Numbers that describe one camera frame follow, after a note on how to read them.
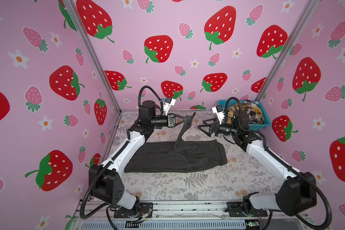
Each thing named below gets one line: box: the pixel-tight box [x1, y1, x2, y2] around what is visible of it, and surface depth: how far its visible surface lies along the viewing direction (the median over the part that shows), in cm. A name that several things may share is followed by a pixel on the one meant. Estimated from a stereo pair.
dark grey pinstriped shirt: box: [124, 112, 228, 173], surface depth 94 cm
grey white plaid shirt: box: [243, 99, 264, 125], surface depth 105 cm
